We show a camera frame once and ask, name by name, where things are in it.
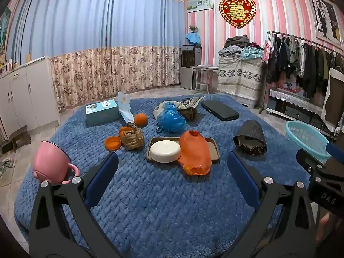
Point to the metal clothes rack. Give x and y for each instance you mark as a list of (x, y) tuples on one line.
[(262, 104)]

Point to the rag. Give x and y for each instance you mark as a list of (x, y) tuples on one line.
[(6, 165)]

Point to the white plastic bag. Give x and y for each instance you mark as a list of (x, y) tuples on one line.
[(159, 109)]

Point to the pile of clothes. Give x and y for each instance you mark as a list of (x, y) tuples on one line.
[(236, 44)]

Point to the grey water dispenser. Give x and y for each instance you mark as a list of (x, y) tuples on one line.
[(188, 70)]

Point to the brown tray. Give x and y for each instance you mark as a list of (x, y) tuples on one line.
[(215, 153)]

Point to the orange fruit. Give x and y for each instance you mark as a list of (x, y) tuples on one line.
[(141, 119)]

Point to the row of hanging clothes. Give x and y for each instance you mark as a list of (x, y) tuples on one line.
[(303, 59)]

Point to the blue plastic bag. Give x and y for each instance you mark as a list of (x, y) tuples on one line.
[(172, 121)]

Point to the blue knitted blanket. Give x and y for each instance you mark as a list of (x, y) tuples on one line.
[(161, 207)]

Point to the landscape wall picture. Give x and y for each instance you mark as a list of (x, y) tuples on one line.
[(200, 4)]

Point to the orange plastic cup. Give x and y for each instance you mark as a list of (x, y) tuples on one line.
[(124, 131)]

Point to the small potted plant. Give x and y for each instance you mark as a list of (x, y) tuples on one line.
[(193, 29)]

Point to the person's right hand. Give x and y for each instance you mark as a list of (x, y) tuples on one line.
[(323, 227)]

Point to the wall poster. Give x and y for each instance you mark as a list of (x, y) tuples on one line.
[(325, 16)]

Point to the light blue plastic basket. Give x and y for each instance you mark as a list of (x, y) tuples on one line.
[(303, 137)]

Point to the white lace cloth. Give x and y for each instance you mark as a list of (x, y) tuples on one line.
[(295, 99)]

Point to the glass tv stand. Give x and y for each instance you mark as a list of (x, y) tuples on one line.
[(285, 110)]

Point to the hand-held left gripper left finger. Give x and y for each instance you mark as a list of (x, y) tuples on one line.
[(103, 177)]

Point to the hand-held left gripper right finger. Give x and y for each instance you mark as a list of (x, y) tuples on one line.
[(243, 178)]

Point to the blue floral curtain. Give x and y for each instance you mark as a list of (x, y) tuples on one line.
[(94, 32)]

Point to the dark patterned cloth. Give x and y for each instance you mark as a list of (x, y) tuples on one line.
[(254, 134)]

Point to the small metal side table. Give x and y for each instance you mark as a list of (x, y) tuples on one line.
[(205, 68)]

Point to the white round bowl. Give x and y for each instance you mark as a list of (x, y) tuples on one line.
[(164, 151)]

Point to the brown folded table board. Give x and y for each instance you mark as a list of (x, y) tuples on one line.
[(336, 99)]

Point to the teal wall hanging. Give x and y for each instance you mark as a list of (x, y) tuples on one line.
[(5, 29)]

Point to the teal tissue box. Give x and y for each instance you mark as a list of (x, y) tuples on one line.
[(102, 115)]

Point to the patterned cloth covered cabinet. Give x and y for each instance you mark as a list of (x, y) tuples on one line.
[(239, 78)]

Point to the pink hanging bag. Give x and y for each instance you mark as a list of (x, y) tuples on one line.
[(266, 49)]

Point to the woven straw basket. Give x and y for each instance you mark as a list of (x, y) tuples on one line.
[(133, 143)]

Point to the blue cloth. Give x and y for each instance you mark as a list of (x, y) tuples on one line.
[(193, 39)]

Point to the black flat case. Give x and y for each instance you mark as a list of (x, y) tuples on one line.
[(219, 110)]

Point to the orange plastic lid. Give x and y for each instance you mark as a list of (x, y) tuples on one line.
[(113, 143)]

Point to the white cabinet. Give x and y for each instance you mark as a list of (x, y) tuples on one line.
[(32, 94)]

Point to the red printed box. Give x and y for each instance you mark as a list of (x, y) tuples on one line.
[(291, 85)]

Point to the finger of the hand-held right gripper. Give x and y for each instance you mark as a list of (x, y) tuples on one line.
[(311, 164), (336, 149)]

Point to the red heart wall decoration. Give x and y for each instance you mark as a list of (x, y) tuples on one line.
[(237, 12)]

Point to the small wooden stool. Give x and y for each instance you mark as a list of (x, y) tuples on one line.
[(18, 138)]

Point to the orange plastic bag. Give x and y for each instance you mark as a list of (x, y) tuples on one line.
[(194, 153)]

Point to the pink mug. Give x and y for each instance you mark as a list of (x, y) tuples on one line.
[(51, 161)]

